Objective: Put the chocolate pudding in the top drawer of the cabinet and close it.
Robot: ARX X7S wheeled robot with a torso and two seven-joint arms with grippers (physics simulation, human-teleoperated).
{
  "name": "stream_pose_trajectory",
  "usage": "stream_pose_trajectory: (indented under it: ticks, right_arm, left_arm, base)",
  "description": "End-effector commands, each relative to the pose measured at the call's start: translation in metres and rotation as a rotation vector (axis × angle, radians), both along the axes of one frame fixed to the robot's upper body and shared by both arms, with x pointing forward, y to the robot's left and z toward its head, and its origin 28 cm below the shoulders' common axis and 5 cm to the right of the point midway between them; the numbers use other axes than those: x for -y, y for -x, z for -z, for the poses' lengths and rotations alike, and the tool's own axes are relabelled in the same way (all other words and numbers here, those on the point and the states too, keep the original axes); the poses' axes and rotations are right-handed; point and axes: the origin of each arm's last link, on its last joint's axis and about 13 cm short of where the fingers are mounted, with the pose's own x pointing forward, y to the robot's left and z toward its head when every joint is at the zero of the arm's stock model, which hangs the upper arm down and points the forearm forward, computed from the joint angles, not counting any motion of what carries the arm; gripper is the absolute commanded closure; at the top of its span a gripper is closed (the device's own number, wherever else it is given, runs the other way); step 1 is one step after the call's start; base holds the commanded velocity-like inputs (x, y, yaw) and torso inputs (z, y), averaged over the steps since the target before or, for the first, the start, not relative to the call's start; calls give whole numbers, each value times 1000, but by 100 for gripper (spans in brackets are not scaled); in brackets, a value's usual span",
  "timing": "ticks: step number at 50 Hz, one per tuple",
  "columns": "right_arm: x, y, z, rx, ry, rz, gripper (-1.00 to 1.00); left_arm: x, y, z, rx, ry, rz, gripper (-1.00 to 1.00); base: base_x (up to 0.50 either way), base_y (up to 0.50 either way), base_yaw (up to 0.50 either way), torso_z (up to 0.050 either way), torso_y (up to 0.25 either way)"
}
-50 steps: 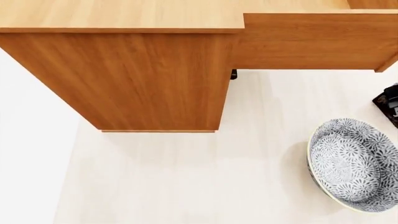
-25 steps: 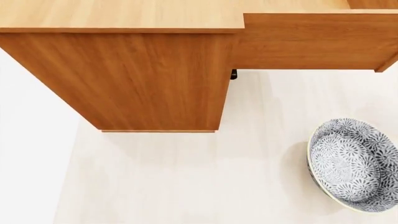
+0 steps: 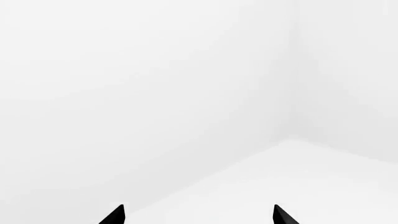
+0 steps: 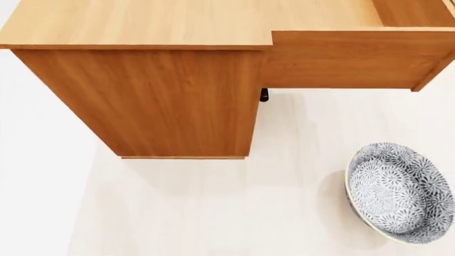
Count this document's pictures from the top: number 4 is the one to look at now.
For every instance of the floral patterned ceramic bowl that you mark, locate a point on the floral patterned ceramic bowl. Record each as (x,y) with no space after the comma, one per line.
(394,194)

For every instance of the open wooden drawer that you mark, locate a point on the open wooden drawer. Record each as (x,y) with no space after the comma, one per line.
(348,61)

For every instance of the wooden cabinet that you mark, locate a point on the wooden cabinet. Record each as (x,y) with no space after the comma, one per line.
(142,80)

